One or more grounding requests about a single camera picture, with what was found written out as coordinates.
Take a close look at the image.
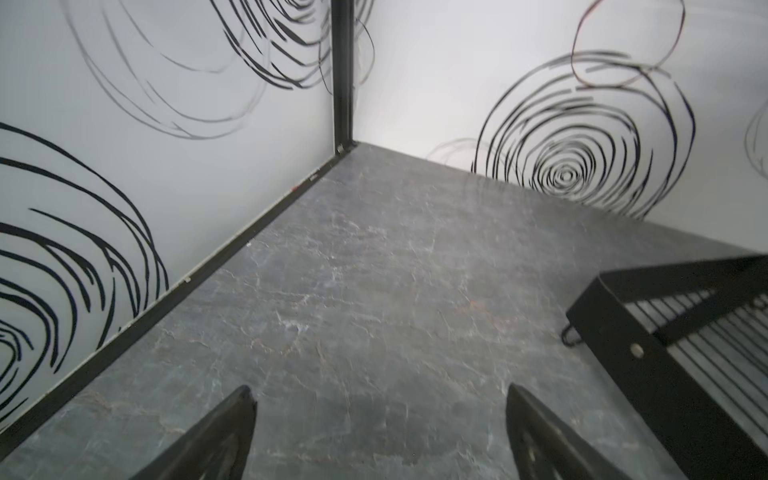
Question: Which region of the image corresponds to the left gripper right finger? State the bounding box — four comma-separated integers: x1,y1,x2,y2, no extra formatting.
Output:
505,383,628,480

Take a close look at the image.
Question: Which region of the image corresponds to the black wire dish rack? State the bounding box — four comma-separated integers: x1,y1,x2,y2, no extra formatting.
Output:
567,255,767,479

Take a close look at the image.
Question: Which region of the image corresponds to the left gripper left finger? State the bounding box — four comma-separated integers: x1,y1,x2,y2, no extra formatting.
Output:
133,385,258,479

